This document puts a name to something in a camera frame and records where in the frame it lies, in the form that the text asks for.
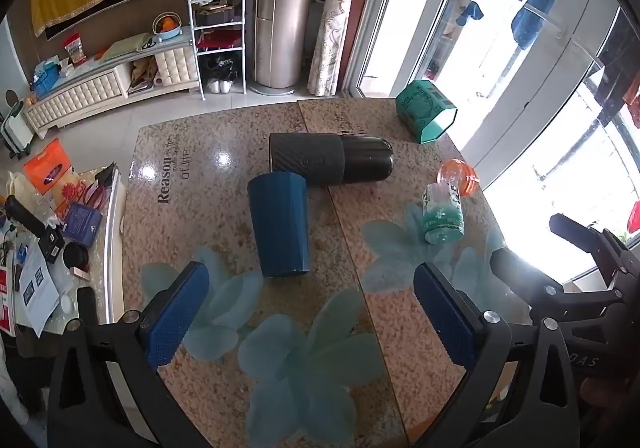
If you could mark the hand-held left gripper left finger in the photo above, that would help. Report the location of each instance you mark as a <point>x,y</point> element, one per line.
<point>175,315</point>

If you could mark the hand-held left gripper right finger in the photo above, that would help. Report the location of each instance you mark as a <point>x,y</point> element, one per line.
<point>447,320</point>

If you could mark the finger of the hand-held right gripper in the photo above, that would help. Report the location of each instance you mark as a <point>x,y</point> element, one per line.
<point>545,285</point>
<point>600,243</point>

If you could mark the blue faceted cup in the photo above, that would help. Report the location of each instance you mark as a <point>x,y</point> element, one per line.
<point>277,228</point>

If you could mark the glass side table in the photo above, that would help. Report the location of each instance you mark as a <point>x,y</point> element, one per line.
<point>112,248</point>

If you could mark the green jar with orange lid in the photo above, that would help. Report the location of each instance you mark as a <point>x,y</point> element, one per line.
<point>442,218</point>

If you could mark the black round case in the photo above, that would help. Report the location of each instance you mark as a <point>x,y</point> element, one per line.
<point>75,255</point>

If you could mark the dark blue box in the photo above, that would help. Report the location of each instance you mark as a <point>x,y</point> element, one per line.
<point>82,224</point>

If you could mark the white paper sheets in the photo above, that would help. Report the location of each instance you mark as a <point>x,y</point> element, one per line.
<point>37,290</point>

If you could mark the black oblong device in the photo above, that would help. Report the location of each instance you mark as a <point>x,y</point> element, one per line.
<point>25,217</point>

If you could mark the black vacuum flask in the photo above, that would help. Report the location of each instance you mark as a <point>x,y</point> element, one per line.
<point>350,157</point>

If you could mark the orange tissue pack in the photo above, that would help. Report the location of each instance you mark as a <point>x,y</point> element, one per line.
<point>50,170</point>

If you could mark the green hexagonal tin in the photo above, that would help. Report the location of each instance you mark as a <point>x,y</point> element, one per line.
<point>422,102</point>

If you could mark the white shoes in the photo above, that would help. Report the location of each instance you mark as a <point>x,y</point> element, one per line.
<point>220,86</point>

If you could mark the white tufted cabinet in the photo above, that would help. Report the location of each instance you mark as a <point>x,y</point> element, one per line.
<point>85,92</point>

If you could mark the black shoes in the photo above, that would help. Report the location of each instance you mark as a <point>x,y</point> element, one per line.
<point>222,66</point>

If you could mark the small blue hanging cloth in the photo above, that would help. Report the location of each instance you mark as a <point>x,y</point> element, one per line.
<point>470,11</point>

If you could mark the blue basket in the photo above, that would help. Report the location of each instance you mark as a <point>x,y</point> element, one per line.
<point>45,80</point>

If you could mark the green cushion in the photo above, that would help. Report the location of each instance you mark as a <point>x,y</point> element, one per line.
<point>127,46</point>

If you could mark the red folded cloth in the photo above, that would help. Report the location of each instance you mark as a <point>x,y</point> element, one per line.
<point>217,38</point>

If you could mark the red snack bag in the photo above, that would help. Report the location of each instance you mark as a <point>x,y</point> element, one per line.
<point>75,50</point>

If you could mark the round blue pot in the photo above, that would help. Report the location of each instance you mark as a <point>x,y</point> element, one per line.
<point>167,27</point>

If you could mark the white metal shelf rack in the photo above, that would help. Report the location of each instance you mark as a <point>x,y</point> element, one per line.
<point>217,26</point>

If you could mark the patterned beige curtain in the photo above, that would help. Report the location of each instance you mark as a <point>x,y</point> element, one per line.
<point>335,27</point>

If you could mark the standing air conditioner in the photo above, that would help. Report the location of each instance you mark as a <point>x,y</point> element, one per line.
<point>285,2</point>

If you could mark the white sliding door frame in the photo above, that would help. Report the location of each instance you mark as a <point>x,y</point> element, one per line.
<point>377,2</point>

